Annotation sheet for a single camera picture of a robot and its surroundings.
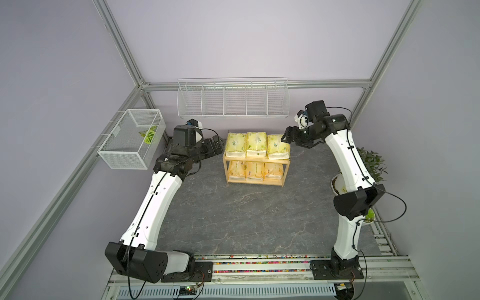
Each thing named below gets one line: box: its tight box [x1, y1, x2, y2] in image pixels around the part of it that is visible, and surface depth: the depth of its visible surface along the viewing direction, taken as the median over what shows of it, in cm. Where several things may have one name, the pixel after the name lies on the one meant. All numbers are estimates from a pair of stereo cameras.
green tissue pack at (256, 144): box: [246, 131, 267, 157], surface depth 86 cm
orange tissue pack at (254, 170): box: [245, 161, 264, 180], surface depth 101 cm
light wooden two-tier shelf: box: [222, 155, 292, 187], surface depth 93 cm
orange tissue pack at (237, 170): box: [228, 160, 247, 181], surface depth 101 cm
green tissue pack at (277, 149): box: [267, 133, 291, 160], surface depth 84 cm
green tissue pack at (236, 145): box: [225, 132, 247, 158], surface depth 87 cm
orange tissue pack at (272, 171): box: [261, 162, 284, 180], surface depth 100 cm
